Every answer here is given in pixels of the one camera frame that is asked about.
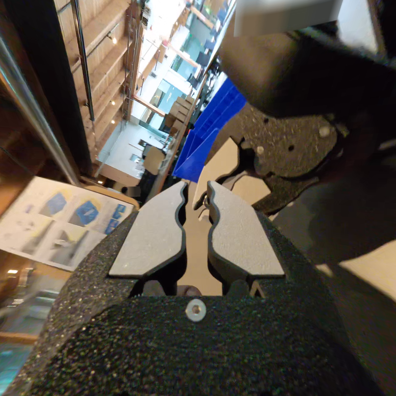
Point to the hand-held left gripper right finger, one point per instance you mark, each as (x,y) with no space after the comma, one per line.
(244,241)

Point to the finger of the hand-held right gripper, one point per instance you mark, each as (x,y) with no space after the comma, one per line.
(250,189)
(223,161)

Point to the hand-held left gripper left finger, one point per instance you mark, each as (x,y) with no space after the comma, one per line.
(151,238)

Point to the blue plastic storage bin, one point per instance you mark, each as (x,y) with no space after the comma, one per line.
(207,136)

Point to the silver metal bolt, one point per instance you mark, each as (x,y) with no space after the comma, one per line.
(201,203)

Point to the stack of cardboard boxes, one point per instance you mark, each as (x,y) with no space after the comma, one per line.
(179,114)

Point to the printed poster sheet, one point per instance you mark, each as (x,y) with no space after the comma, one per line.
(55,223)

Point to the metal railing pole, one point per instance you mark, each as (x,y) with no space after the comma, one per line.
(31,117)

